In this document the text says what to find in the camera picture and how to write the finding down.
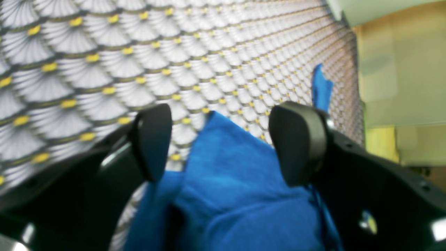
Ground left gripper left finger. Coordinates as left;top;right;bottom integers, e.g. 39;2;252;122
1;104;172;251

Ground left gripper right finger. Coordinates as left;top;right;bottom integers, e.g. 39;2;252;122
269;101;446;251

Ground blue long-sleeve T-shirt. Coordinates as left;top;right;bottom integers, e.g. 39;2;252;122
124;63;344;251

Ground fan-patterned tablecloth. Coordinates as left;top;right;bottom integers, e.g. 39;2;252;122
0;0;364;251

